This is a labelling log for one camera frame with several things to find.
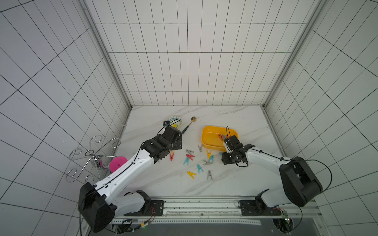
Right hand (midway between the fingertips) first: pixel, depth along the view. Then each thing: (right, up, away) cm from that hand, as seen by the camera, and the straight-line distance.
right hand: (221, 159), depth 90 cm
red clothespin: (-31, +1, +1) cm, 31 cm away
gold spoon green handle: (-17, +25, +20) cm, 36 cm away
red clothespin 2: (-19, +1, +2) cm, 19 cm away
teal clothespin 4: (0, +3, +1) cm, 4 cm away
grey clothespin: (-20, +4, +3) cm, 20 cm away
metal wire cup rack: (-60, +9, -29) cm, 67 cm away
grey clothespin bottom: (-8, -7, -7) cm, 13 cm away
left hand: (-31, +12, -11) cm, 36 cm away
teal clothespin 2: (-6, 0, -1) cm, 6 cm away
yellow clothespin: (-7, +2, +2) cm, 8 cm away
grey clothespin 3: (-9, -2, -2) cm, 9 cm away
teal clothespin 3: (-14, -4, -4) cm, 15 cm away
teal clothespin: (-21, -1, -1) cm, 21 cm away
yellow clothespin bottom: (-19, -7, -6) cm, 21 cm away
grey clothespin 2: (-13, +6, +4) cm, 14 cm away
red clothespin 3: (+3, +13, +10) cm, 16 cm away
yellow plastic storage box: (-5, +11, +9) cm, 15 cm away
